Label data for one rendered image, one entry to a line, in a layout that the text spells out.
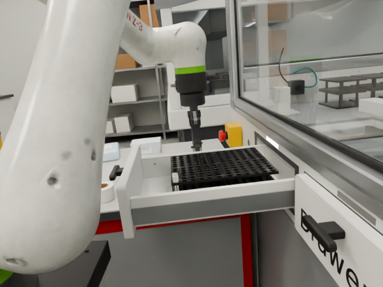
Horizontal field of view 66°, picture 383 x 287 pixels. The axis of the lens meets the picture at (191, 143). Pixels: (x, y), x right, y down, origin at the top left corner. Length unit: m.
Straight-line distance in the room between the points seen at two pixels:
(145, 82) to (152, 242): 4.13
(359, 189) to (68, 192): 0.34
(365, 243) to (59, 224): 0.33
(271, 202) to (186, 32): 0.50
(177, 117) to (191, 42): 0.68
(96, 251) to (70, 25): 0.41
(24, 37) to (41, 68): 5.13
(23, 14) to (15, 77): 0.97
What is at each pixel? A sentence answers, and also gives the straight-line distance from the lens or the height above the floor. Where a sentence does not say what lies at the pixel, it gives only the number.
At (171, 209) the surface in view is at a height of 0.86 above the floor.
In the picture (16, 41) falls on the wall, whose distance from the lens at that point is 5.57.
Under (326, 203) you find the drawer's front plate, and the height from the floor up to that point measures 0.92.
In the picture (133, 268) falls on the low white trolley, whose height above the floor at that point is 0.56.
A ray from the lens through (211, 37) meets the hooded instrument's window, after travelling 1.48.
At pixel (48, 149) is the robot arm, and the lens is 0.34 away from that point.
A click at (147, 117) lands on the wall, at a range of 4.97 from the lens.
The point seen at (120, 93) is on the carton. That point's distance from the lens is 4.51.
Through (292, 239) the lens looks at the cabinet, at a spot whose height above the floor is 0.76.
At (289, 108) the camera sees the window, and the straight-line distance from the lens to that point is 0.64.
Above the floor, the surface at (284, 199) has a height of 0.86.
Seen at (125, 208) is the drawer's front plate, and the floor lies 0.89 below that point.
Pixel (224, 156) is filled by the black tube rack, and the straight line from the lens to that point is 0.73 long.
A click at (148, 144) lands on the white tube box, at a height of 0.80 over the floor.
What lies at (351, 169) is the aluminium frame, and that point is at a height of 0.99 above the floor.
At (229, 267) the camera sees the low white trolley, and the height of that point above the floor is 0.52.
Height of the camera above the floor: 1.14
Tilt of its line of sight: 16 degrees down
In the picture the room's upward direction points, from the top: 5 degrees counter-clockwise
